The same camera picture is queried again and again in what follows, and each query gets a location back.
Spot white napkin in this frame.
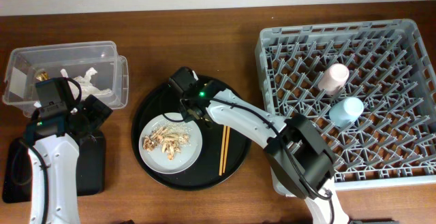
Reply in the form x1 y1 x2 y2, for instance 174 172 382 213
60 67 112 99

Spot wooden chopstick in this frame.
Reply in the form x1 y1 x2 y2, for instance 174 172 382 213
222 126 230 175
219 125 227 176

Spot food scraps pile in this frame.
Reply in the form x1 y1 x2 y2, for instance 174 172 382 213
140 123 190 161

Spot grey plate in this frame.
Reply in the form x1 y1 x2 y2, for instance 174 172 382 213
138 112 202 174

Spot brown snack wrapper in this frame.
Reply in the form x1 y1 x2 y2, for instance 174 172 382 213
35 70 50 82

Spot pink cup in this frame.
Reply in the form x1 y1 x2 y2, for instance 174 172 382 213
317 63 349 95

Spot blue cup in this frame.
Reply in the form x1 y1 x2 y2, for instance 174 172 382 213
329 97 364 127

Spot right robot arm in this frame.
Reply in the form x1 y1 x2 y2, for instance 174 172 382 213
176 79 349 224

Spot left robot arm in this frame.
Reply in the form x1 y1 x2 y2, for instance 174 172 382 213
24 95 112 223

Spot grey dishwasher rack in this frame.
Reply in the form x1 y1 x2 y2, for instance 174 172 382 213
255 19 435 191

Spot black rectangular tray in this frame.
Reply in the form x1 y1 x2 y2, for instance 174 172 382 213
2 131 106 204

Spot clear plastic bin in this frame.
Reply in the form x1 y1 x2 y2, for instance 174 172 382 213
2 41 129 117

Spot black round tray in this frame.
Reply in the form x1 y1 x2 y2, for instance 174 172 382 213
131 83 252 191

